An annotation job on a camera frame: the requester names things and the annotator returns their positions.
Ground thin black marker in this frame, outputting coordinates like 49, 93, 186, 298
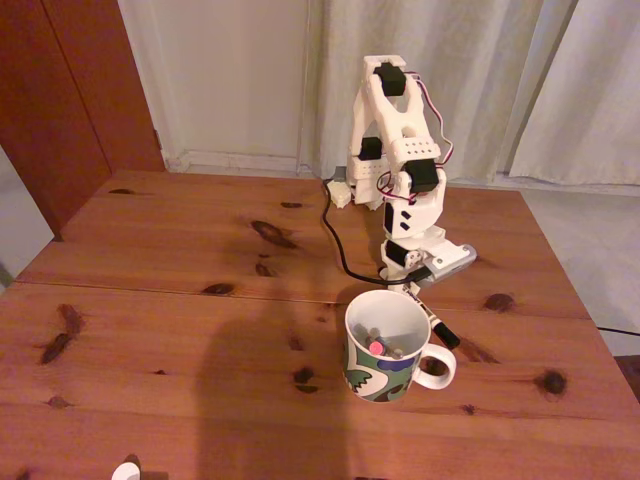
367, 327, 388, 358

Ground white mug with green pattern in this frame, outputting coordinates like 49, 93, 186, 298
342, 289, 458, 403

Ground teal ballpoint pen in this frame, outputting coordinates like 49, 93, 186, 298
353, 323, 405, 361

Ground grey oval camera box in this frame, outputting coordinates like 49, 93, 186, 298
417, 243, 479, 288

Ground brown wooden cabinet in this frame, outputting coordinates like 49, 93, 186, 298
0, 0, 167, 243

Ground white marker with black cap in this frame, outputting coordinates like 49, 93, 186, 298
399, 282, 462, 351

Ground black camera cable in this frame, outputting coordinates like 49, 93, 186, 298
319, 187, 432, 287

